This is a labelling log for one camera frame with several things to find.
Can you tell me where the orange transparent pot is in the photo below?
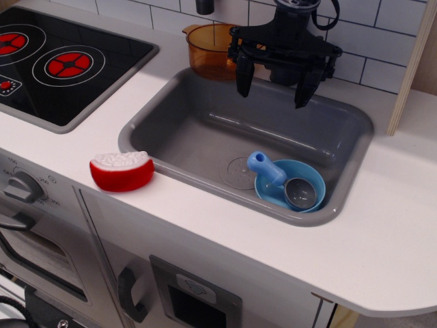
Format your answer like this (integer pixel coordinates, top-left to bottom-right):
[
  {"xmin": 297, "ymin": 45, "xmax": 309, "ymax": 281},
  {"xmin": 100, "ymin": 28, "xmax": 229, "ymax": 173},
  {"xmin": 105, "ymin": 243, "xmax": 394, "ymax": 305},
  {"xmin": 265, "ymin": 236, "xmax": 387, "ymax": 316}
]
[{"xmin": 182, "ymin": 23, "xmax": 238, "ymax": 81}]

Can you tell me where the blue handled grey spoon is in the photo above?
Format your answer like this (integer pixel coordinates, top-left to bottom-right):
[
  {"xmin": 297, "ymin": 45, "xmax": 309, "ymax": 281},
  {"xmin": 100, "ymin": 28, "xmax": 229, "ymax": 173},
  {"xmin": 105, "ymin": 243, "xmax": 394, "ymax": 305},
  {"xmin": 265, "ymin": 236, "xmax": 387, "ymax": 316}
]
[{"xmin": 247, "ymin": 151, "xmax": 318, "ymax": 210}]

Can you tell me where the wooden side post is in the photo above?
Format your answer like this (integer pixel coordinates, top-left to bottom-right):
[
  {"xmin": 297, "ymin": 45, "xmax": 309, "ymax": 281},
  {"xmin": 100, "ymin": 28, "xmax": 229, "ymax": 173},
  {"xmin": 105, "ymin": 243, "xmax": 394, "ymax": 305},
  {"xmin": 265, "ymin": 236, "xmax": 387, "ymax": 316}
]
[{"xmin": 386, "ymin": 0, "xmax": 436, "ymax": 136}]

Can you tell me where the grey oven door handle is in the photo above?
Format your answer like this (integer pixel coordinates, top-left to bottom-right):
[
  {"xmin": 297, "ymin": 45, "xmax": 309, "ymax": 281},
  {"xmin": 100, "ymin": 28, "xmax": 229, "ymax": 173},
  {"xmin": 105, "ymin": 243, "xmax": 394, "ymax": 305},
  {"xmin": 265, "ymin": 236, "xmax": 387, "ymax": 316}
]
[{"xmin": 1, "ymin": 213, "xmax": 36, "ymax": 231}]

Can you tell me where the light blue bowl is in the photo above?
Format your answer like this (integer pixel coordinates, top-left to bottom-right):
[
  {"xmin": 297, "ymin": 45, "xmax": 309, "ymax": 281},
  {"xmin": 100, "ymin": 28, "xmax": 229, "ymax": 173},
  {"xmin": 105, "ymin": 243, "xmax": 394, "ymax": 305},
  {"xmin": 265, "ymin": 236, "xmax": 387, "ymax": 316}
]
[{"xmin": 255, "ymin": 159, "xmax": 326, "ymax": 213}]

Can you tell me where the grey cabinet door handle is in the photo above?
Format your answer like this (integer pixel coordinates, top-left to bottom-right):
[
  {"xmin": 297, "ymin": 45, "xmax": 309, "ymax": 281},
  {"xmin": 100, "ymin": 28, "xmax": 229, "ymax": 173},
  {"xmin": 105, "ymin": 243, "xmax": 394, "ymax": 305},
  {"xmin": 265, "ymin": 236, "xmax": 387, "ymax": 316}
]
[{"xmin": 117, "ymin": 267, "xmax": 147, "ymax": 323}]

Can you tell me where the red rice bowl toy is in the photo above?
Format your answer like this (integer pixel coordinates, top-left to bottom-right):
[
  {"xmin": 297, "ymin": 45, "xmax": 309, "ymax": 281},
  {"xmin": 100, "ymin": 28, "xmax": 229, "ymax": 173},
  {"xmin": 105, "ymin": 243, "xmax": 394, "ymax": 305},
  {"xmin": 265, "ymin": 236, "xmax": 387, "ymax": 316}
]
[{"xmin": 89, "ymin": 151, "xmax": 155, "ymax": 192}]

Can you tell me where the grey oven knob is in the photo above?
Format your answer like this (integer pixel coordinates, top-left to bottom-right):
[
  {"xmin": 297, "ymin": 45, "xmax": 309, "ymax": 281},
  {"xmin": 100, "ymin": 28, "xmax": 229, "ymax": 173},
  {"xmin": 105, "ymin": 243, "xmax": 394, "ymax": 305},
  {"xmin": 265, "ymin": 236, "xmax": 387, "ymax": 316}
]
[{"xmin": 3, "ymin": 172, "xmax": 44, "ymax": 204}]

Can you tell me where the dark grey faucet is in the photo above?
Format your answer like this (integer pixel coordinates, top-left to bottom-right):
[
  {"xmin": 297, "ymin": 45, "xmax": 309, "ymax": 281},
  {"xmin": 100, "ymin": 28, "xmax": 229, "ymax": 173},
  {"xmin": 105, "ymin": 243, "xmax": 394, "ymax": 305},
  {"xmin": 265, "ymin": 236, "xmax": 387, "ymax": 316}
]
[{"xmin": 270, "ymin": 67, "xmax": 299, "ymax": 86}]

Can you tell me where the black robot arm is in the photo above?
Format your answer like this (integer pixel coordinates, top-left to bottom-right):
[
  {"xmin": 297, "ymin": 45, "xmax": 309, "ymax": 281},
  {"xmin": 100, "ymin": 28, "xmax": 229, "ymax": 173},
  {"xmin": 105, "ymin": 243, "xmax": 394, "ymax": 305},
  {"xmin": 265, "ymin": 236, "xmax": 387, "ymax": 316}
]
[{"xmin": 228, "ymin": 1, "xmax": 342, "ymax": 109}]

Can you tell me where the black cable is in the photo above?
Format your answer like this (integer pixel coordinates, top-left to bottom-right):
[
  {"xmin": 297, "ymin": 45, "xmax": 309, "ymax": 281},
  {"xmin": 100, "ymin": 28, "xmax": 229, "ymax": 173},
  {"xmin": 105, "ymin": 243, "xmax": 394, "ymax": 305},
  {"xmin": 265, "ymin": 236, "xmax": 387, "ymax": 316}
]
[{"xmin": 311, "ymin": 0, "xmax": 341, "ymax": 31}]

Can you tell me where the grey plastic sink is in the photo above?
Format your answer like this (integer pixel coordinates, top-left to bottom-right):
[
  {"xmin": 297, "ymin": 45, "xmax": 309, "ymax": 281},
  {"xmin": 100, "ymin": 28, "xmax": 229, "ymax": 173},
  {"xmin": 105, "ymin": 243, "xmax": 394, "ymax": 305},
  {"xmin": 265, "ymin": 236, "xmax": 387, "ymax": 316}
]
[{"xmin": 118, "ymin": 69, "xmax": 373, "ymax": 227}]

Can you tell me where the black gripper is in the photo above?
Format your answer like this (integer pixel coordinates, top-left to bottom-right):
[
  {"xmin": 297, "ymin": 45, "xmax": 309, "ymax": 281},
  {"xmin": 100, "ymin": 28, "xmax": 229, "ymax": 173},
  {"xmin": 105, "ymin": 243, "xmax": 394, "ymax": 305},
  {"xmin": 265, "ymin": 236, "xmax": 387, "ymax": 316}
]
[{"xmin": 228, "ymin": 6, "xmax": 343, "ymax": 109}]

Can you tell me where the grey dishwasher panel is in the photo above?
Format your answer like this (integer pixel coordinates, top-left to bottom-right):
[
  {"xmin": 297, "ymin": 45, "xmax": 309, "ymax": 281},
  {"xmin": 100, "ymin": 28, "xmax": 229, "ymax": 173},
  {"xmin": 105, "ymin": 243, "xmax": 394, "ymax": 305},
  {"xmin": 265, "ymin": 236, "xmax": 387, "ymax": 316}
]
[{"xmin": 150, "ymin": 255, "xmax": 242, "ymax": 328}]

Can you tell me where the black toy stove top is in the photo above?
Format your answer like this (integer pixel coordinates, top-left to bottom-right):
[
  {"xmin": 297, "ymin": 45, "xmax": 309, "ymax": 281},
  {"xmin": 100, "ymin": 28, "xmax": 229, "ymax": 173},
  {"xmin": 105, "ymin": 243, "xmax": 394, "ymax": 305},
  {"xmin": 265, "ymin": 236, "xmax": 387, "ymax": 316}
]
[{"xmin": 1, "ymin": 6, "xmax": 159, "ymax": 134}]

